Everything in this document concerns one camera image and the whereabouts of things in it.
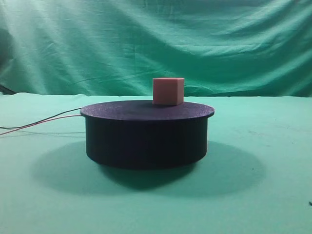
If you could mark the green backdrop cloth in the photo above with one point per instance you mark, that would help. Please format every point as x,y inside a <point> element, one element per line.
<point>117,47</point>

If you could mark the black round turntable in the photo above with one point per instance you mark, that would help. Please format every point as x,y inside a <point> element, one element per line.
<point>139,135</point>

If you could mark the pink cube block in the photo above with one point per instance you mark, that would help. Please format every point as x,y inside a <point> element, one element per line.
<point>168,91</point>

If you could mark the green table cloth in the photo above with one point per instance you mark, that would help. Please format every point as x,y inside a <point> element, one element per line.
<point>255,179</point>

